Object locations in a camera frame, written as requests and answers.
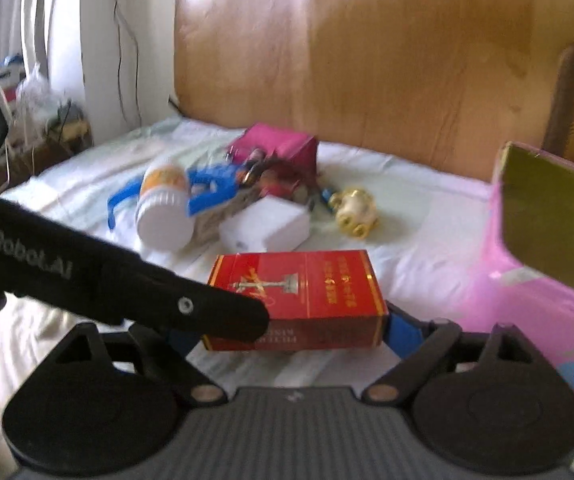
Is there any pink tin box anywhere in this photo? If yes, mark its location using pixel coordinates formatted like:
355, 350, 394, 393
460, 141, 574, 408

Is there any wood-grain wall sheet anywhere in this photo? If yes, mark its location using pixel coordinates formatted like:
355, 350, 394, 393
173, 0, 574, 181

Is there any pink cardboard box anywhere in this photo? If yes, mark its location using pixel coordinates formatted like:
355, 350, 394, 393
227, 124, 319, 176

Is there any pile of mixed clutter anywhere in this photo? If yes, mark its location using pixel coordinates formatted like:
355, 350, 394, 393
0, 50, 94, 186

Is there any gold carriage toy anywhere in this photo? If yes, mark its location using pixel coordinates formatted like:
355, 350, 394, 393
329, 187, 380, 237

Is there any blue dotted plastic toy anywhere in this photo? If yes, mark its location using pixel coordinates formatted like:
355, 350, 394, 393
107, 165, 240, 231

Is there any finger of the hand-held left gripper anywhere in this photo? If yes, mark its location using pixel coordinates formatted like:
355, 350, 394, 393
96, 251, 271, 343

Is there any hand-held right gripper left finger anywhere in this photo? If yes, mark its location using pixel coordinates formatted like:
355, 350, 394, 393
47, 322, 228, 407

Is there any red cardboard box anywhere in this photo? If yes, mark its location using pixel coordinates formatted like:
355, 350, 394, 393
202, 249, 390, 353

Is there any red toy figure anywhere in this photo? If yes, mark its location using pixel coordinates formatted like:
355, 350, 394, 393
239, 155, 318, 206

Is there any thin black cable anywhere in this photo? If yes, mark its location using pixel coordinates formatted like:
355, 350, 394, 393
104, 0, 142, 126

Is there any white power adapter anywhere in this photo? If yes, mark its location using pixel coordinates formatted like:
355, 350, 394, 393
218, 196, 311, 252

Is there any white bed sheet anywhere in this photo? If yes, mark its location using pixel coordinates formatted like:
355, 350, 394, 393
0, 115, 574, 480

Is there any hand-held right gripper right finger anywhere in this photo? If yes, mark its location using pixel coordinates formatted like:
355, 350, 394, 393
362, 301, 545, 407

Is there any white plastic bottle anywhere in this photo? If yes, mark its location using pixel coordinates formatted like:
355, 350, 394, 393
134, 157, 195, 253

